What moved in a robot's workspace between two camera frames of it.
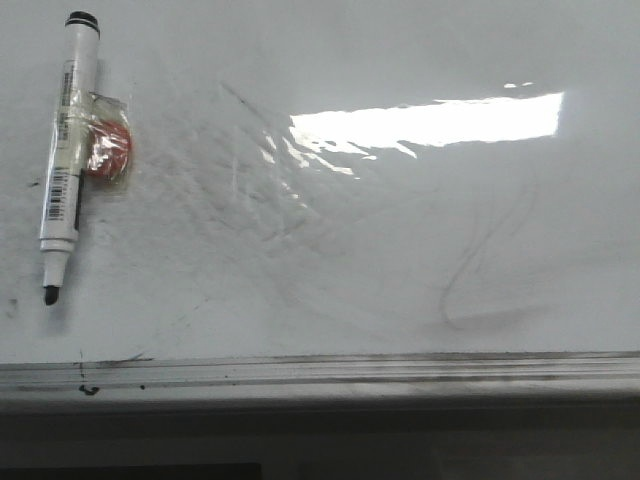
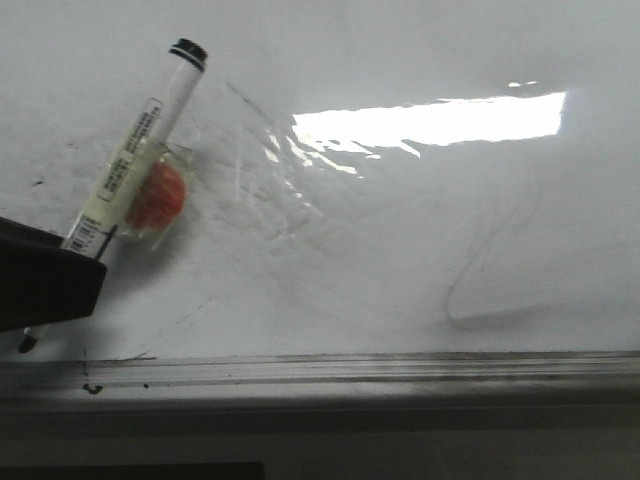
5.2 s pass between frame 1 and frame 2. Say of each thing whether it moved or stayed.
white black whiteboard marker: moved
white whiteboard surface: stayed
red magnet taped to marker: moved
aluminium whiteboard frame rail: stayed
